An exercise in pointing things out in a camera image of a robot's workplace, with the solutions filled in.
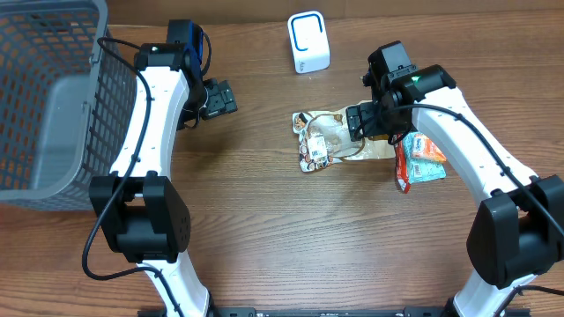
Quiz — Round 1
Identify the white barcode scanner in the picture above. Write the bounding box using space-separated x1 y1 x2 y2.
287 11 330 74

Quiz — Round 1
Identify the white snack wrapper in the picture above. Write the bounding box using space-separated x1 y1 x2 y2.
292 106 396 173

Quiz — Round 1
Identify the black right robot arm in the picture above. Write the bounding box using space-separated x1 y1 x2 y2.
346 62 563 316

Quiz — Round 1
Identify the red snack bar box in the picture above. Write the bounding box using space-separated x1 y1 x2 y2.
394 142 411 194

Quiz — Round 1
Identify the grey plastic basket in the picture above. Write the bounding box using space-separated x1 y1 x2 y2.
1 0 137 211

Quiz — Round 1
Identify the small orange box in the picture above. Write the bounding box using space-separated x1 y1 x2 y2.
412 133 447 164

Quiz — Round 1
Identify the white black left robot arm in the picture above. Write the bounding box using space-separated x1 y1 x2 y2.
82 40 237 316

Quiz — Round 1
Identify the teal white tissue pack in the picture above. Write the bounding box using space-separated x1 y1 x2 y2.
403 132 447 184

